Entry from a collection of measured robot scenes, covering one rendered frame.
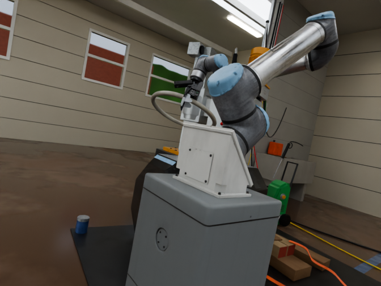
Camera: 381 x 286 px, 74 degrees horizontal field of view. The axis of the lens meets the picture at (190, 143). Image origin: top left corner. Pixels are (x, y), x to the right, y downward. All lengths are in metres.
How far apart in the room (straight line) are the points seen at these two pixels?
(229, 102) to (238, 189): 0.32
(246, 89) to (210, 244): 0.55
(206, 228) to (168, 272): 0.24
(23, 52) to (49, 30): 0.85
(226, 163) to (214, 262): 0.31
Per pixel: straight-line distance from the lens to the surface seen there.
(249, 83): 0.99
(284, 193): 3.69
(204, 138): 0.92
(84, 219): 2.40
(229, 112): 0.98
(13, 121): 7.74
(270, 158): 4.98
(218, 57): 1.55
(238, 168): 0.89
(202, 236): 0.78
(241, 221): 0.88
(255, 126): 1.03
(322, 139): 7.01
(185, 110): 3.02
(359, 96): 6.94
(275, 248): 2.49
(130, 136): 8.58
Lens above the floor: 1.05
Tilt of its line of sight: 3 degrees down
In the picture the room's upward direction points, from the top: 11 degrees clockwise
